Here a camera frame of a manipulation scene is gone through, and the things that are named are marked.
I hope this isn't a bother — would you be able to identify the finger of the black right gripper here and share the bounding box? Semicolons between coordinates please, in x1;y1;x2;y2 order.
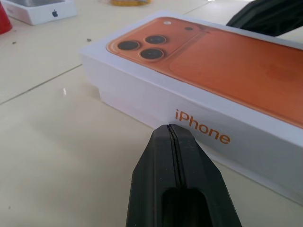
245;0;303;15
225;9;303;37

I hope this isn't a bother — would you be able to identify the white orange iPhone box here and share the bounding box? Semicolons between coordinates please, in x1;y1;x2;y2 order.
79;9;303;215

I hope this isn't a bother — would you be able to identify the yellow round object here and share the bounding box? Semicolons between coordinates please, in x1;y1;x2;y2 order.
110;0;152;8

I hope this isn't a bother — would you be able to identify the red plastic container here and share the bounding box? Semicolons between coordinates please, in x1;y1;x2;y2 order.
0;1;13;35

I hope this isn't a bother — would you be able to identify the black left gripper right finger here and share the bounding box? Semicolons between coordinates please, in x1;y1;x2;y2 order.
168;124;242;227

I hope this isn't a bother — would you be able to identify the white box with Apple logo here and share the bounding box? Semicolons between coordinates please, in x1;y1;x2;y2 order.
3;0;78;26

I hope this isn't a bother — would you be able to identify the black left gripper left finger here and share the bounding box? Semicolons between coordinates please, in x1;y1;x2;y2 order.
126;124;183;227

